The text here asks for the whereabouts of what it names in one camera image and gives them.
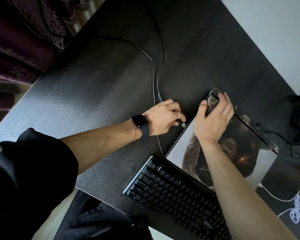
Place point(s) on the person's right hand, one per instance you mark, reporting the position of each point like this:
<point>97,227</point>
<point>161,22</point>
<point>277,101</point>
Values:
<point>211,124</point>

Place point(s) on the black keyboard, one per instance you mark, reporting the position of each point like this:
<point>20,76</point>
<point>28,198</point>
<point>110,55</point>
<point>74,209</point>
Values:
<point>170,192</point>

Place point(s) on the laptop with printed portrait skin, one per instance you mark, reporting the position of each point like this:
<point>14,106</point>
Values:
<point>260,167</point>

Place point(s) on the person's left forearm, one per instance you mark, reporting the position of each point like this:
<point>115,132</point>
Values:
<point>100,147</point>

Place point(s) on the person's right forearm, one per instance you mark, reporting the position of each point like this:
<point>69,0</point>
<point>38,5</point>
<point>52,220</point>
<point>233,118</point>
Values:
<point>242,197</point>

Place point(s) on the dark wooden desk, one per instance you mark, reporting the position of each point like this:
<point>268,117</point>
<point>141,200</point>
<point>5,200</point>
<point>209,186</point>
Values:
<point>90,84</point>

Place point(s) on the black smartwatch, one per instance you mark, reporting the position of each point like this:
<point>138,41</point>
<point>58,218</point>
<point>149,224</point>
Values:
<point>140,122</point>

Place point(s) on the cream and purple curtain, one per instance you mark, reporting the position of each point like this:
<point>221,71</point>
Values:
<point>20,34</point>

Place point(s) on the black shirt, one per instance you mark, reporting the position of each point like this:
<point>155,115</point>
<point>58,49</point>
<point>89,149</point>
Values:
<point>27,184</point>

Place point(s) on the person's left hand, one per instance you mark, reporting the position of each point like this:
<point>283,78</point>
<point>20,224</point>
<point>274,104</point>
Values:
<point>162,117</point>

